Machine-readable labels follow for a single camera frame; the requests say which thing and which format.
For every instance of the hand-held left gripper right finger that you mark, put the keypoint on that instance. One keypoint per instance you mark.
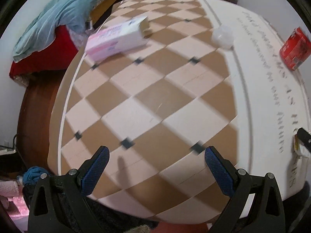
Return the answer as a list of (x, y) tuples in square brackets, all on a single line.
[(218, 172)]

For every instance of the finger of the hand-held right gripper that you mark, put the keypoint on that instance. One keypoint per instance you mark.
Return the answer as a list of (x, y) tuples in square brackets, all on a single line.
[(305, 137)]

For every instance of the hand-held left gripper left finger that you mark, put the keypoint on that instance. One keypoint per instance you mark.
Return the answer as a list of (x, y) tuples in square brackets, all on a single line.
[(96, 172)]

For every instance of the blue cloth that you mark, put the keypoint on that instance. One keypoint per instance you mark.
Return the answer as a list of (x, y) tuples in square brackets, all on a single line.
[(34, 173)]

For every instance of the pale slipper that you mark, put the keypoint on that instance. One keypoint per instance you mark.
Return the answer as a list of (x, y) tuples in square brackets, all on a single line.
[(138, 229)]

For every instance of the table with checkered cloth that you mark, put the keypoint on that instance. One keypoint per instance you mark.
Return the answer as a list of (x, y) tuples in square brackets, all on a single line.
[(150, 116)]

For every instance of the pink cloth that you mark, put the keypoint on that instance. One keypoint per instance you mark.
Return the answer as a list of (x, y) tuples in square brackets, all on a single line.
[(12, 196)]

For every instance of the red packet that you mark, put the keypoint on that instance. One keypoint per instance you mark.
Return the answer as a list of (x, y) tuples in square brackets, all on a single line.
[(294, 51)]

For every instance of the red blanket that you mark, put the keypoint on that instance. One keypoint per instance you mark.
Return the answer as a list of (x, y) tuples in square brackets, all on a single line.
[(48, 55)]

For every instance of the clear plastic lid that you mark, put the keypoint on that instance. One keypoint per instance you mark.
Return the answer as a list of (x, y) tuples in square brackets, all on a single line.
[(223, 37)]

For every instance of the pink and white box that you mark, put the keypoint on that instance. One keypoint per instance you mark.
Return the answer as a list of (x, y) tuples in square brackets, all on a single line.
[(116, 40)]

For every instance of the white floral sheet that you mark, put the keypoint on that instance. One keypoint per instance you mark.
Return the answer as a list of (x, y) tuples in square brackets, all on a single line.
[(78, 37)]

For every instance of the blue duvet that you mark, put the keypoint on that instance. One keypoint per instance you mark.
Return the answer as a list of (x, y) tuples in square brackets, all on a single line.
[(60, 12)]

